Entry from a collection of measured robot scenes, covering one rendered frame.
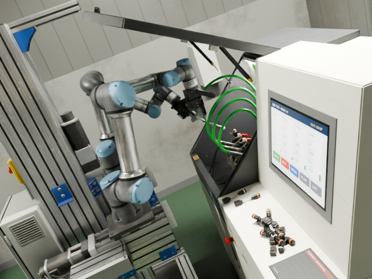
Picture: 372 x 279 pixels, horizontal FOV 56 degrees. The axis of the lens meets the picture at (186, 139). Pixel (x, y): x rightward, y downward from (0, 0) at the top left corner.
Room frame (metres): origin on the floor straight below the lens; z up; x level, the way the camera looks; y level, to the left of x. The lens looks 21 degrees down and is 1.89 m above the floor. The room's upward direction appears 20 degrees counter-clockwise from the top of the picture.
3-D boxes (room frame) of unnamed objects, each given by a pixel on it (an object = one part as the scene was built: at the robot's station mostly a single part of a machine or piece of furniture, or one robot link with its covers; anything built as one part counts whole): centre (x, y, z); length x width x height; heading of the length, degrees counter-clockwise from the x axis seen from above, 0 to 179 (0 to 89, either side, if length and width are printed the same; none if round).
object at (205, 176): (1.81, -0.04, 0.87); 0.62 x 0.04 x 0.16; 4
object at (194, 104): (1.83, -0.12, 1.38); 0.09 x 0.08 x 0.12; 94
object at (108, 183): (1.49, 0.38, 1.20); 0.13 x 0.12 x 0.14; 46
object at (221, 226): (1.81, -0.02, 0.44); 0.65 x 0.02 x 0.68; 4
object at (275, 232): (1.08, -0.18, 1.01); 0.23 x 0.11 x 0.06; 4
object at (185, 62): (1.83, -0.12, 1.54); 0.09 x 0.08 x 0.11; 136
